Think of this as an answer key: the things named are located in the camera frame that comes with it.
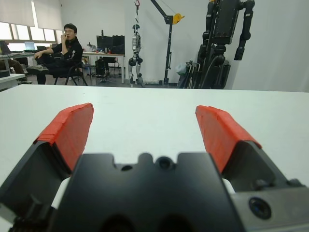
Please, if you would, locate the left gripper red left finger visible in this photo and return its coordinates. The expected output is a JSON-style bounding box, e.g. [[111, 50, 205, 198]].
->
[[0, 103, 94, 218]]

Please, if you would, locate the black gantry crane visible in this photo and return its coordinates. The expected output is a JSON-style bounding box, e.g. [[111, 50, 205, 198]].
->
[[150, 0, 175, 85]]

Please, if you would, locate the white plastic bag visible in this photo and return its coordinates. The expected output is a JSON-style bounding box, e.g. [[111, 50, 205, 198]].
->
[[175, 62, 188, 75]]

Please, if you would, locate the person with dark trousers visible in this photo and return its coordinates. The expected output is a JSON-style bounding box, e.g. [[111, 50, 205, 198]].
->
[[95, 57, 111, 83]]

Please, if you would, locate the person in black clothes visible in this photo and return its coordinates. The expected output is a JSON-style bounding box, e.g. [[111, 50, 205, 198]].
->
[[26, 23, 84, 85]]

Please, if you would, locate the silver hanging humanoid robot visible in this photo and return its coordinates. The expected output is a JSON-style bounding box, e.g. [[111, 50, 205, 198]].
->
[[127, 24, 146, 88]]

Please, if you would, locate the black monitor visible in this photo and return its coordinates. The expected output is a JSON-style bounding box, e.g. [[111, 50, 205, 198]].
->
[[96, 35, 113, 50]]

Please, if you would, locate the white roller blind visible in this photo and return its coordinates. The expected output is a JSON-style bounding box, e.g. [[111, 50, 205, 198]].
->
[[33, 0, 63, 31], [0, 0, 36, 27]]

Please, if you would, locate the small white table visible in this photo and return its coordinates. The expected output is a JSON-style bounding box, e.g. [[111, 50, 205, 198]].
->
[[0, 73, 26, 92]]

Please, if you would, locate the hoist strap with red hook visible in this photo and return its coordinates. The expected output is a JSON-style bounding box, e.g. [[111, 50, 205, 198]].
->
[[134, 0, 141, 25]]

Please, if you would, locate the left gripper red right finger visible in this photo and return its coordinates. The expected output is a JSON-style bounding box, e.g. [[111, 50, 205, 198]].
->
[[195, 105, 304, 194]]

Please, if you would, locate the long white desk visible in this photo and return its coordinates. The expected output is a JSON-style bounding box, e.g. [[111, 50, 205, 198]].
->
[[0, 51, 37, 73]]

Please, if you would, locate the laptop with dark lid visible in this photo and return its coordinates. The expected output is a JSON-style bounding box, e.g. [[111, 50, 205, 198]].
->
[[0, 40, 12, 54]]

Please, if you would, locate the white desk with monitors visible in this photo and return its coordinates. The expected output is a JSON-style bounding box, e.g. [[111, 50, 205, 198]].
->
[[82, 52, 126, 84]]

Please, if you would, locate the stack of folded black chairs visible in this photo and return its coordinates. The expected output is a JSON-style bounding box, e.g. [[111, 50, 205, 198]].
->
[[177, 60, 201, 89]]

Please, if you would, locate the large black humanoid robot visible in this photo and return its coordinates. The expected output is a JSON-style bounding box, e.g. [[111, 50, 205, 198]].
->
[[197, 0, 255, 89]]

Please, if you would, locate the black folding chair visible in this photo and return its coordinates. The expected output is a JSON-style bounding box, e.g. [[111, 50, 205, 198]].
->
[[53, 49, 89, 87]]

